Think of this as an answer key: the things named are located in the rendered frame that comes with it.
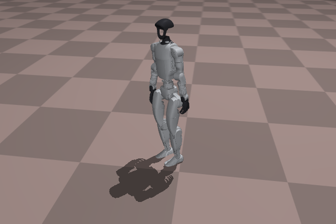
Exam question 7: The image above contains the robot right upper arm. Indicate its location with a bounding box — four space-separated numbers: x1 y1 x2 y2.
151 42 157 72

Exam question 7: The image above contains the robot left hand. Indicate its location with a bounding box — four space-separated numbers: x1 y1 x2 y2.
180 97 190 114

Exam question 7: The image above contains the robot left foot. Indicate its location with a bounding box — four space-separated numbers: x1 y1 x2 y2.
164 154 184 167

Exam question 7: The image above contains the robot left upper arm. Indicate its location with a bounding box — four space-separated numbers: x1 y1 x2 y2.
171 46 184 81

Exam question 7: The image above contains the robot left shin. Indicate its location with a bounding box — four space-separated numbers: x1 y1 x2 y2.
170 129 182 159

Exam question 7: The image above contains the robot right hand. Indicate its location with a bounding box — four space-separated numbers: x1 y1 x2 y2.
150 86 156 104

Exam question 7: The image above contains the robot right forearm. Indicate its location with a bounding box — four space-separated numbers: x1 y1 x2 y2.
149 70 158 90

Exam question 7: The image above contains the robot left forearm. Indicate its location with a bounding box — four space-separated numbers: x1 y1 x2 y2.
177 73 188 101

